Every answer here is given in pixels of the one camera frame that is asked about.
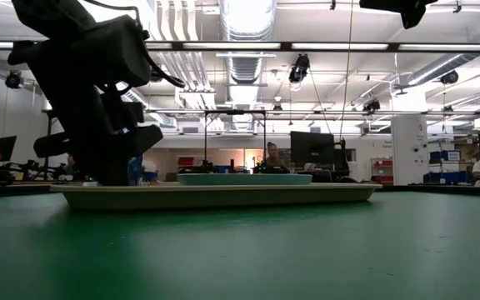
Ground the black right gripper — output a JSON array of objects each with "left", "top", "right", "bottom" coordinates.
[{"left": 358, "top": 0, "right": 439, "bottom": 30}]

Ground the black gantry frame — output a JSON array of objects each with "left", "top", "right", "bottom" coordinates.
[{"left": 203, "top": 109, "right": 268, "bottom": 176}]

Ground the black overhead light beam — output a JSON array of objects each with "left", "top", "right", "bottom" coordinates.
[{"left": 0, "top": 40, "right": 480, "bottom": 53}]

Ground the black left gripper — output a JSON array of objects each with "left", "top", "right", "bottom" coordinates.
[{"left": 33, "top": 95, "right": 164, "bottom": 187}]

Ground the silver ventilation duct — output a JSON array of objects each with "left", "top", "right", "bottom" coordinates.
[{"left": 218, "top": 0, "right": 278, "bottom": 87}]

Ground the black ceiling camera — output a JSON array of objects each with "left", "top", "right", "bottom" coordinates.
[
  {"left": 5, "top": 70, "right": 24, "bottom": 90},
  {"left": 362, "top": 98, "right": 382, "bottom": 114},
  {"left": 439, "top": 69, "right": 460, "bottom": 86},
  {"left": 287, "top": 53, "right": 311, "bottom": 84}
]

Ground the shelf with red bins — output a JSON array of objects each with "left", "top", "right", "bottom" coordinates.
[{"left": 371, "top": 157, "right": 394, "bottom": 184}]

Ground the beige plastic tray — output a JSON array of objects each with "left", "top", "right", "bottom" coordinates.
[{"left": 50, "top": 182, "right": 383, "bottom": 211}]

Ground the thin black hanging cable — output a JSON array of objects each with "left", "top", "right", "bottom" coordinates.
[{"left": 338, "top": 0, "right": 355, "bottom": 143}]

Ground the green table mat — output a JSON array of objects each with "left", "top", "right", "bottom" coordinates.
[{"left": 0, "top": 182, "right": 480, "bottom": 300}]

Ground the blue faceted cup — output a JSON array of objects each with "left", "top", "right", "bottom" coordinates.
[{"left": 127, "top": 154, "right": 144, "bottom": 187}]

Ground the blue storage box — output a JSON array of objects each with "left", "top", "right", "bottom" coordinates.
[{"left": 429, "top": 149, "right": 462, "bottom": 163}]

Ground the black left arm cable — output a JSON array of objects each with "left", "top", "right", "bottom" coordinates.
[{"left": 139, "top": 28, "right": 186, "bottom": 89}]

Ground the teal plastic plate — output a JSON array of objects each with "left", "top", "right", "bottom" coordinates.
[{"left": 176, "top": 172, "right": 313, "bottom": 187}]

